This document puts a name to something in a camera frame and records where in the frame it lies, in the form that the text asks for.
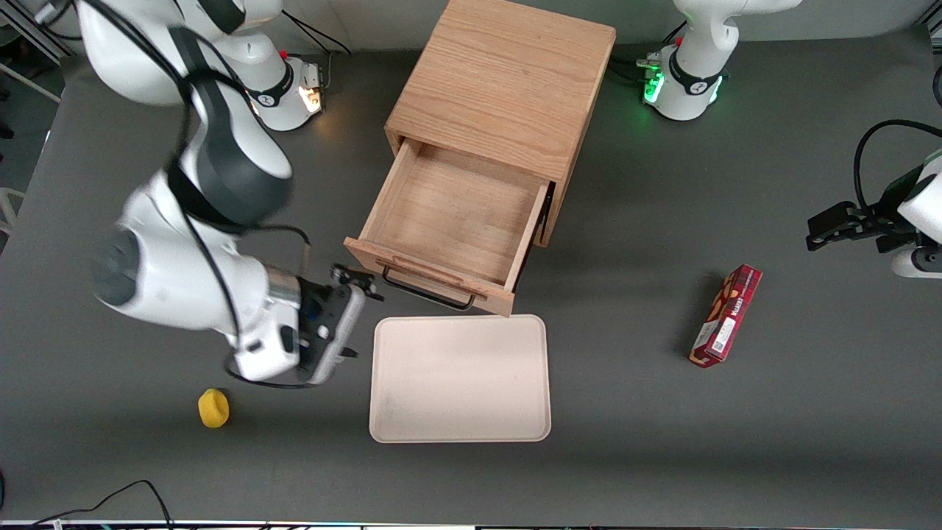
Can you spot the wooden drawer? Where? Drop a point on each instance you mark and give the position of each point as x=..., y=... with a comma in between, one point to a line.
x=456, y=213

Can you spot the yellow toy fruit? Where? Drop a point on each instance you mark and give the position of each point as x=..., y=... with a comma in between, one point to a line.
x=213, y=408

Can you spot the aluminium frame rail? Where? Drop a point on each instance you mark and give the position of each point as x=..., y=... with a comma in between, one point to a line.
x=22, y=33

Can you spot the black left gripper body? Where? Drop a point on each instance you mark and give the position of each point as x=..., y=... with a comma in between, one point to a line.
x=881, y=218

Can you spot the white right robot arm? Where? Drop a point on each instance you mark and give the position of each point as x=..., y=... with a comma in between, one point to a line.
x=176, y=280

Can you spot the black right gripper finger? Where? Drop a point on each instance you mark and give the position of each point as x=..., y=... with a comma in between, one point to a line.
x=348, y=354
x=357, y=280

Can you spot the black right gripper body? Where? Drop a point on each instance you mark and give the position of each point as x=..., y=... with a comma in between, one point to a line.
x=312, y=305

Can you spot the black parked left gripper finger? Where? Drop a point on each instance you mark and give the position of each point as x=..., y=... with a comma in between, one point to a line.
x=823, y=240
x=835, y=215

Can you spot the beige rectangular plastic tray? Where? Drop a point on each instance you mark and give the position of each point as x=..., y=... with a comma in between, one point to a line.
x=460, y=379

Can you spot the red snack box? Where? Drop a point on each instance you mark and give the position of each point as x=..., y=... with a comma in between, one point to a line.
x=727, y=316

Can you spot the white metal frame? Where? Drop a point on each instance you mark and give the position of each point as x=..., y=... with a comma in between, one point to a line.
x=7, y=195

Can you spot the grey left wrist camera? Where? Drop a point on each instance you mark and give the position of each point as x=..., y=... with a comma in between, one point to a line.
x=916, y=263

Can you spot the wooden drawer cabinet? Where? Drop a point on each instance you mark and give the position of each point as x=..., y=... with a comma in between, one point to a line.
x=508, y=73

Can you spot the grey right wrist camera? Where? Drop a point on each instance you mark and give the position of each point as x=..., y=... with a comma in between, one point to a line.
x=342, y=324

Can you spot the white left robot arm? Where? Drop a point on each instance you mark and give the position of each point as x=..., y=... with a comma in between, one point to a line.
x=692, y=66

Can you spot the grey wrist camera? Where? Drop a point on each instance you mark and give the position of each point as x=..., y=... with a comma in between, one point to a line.
x=342, y=324
x=916, y=263

